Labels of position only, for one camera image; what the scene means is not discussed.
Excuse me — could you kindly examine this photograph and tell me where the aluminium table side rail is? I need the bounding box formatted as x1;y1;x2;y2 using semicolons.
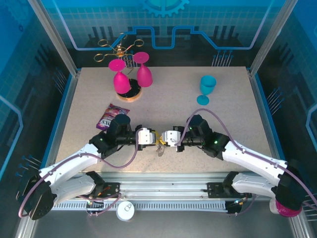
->
247;69;284;174
44;70;81;180

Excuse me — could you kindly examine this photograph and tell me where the purple snack packet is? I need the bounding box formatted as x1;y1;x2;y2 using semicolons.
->
96;103;131;130

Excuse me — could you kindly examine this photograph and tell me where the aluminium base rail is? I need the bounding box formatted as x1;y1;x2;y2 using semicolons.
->
32;171;298;199

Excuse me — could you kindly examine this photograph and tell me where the aluminium frame post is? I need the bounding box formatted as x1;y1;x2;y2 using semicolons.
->
26;0;81;77
247;0;299;77

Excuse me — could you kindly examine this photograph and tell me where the teal plastic goblet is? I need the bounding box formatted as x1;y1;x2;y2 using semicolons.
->
196;75;217;107

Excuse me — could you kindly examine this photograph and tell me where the white round lid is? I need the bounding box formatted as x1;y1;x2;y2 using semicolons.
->
116;200;136;221

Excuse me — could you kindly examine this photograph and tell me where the pink and white cup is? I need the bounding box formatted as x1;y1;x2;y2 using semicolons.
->
269;198;303;219

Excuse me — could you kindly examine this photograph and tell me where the pink plastic goblet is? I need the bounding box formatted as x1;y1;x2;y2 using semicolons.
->
108;59;131;95
133;51;154;88

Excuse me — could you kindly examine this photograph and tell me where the white slotted cable duct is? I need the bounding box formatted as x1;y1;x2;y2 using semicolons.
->
53;201;228;210

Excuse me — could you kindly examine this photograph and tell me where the gold wire glass rack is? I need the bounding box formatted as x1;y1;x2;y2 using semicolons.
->
93;33;145;103

